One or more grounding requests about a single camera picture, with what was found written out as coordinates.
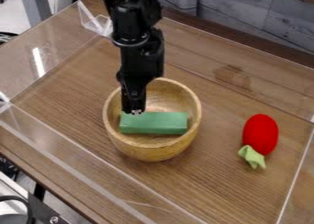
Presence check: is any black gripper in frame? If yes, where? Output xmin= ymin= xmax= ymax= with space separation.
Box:
xmin=113 ymin=28 xmax=165 ymax=115

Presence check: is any green rectangular block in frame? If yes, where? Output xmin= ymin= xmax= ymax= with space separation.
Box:
xmin=119 ymin=112 xmax=187 ymax=135

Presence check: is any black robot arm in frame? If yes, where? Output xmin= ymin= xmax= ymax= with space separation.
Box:
xmin=103 ymin=0 xmax=165 ymax=115

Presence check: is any brown wooden bowl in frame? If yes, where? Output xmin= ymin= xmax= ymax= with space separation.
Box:
xmin=103 ymin=78 xmax=202 ymax=162

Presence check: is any red plush tomato toy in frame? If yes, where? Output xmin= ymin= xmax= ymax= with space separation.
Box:
xmin=238 ymin=114 xmax=280 ymax=169

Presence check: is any grey table leg post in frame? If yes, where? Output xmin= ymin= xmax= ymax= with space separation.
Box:
xmin=23 ymin=0 xmax=52 ymax=27

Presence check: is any black metal bracket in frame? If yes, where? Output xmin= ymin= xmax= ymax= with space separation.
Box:
xmin=28 ymin=194 xmax=70 ymax=224

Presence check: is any black cable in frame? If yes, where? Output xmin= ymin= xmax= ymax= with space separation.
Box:
xmin=0 ymin=196 xmax=34 ymax=224

